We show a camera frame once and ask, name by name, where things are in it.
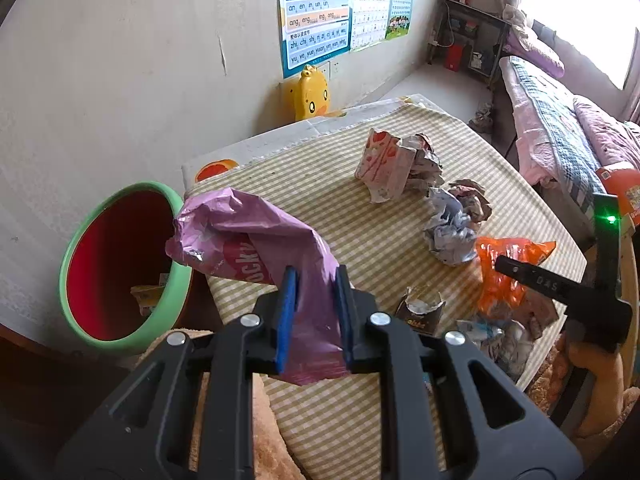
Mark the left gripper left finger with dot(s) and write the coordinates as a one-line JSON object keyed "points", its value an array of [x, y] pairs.
{"points": [[276, 311]]}

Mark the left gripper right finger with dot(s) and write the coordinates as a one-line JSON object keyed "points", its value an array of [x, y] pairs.
{"points": [[353, 308]]}

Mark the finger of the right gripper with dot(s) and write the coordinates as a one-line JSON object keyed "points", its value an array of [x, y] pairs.
{"points": [[547, 283]]}

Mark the white grey paper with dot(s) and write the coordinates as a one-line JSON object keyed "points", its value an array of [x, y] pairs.
{"points": [[448, 229]]}

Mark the pink Pocky snack bag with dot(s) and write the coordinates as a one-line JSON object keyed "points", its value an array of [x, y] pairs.
{"points": [[240, 236]]}

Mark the red white torn carton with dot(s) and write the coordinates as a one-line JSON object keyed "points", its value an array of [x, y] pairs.
{"points": [[385, 166]]}

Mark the dark torn snack wrapper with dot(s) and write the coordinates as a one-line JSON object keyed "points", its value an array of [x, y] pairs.
{"points": [[421, 308]]}

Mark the yellow checkered tablecloth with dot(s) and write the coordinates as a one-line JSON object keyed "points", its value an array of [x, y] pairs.
{"points": [[333, 427]]}

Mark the orange box on bed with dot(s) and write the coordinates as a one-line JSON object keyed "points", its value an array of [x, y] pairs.
{"points": [[623, 180]]}

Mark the bed with plaid blanket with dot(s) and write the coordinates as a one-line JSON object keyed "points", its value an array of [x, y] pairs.
{"points": [[562, 138]]}

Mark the red bin with green rim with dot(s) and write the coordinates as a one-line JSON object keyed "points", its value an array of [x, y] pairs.
{"points": [[118, 289]]}

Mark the shoes on floor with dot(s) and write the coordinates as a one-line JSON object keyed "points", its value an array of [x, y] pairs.
{"points": [[483, 120]]}

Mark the white fruit-print undercloth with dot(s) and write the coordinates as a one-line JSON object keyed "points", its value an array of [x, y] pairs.
{"points": [[266, 144]]}

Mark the yellow duck toy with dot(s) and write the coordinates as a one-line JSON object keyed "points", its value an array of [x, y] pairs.
{"points": [[307, 95]]}

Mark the pink pillow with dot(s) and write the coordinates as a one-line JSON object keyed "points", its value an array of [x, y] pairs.
{"points": [[524, 42]]}

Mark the dark metal shelf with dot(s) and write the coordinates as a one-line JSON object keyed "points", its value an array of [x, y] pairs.
{"points": [[467, 40]]}

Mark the blue pinyin wall poster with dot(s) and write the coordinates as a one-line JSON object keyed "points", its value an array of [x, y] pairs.
{"points": [[313, 31]]}

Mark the white chart wall poster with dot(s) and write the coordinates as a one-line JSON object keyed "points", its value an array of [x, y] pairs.
{"points": [[369, 21]]}

